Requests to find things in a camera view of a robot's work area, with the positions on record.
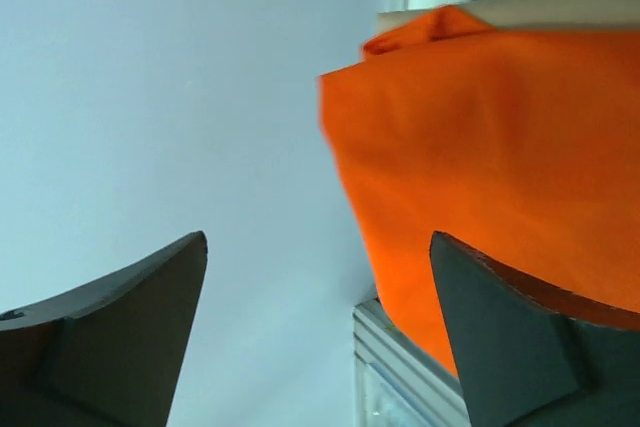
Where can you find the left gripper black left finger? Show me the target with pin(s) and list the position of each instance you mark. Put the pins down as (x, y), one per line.
(109, 352)

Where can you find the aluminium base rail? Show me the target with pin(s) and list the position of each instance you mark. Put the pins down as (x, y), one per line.
(396, 383)

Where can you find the folded beige t shirt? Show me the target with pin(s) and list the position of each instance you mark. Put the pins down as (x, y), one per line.
(555, 14)

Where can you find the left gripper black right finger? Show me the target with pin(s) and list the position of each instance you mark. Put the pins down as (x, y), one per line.
(529, 353)

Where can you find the orange t shirt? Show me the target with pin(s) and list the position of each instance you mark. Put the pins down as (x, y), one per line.
(522, 143)

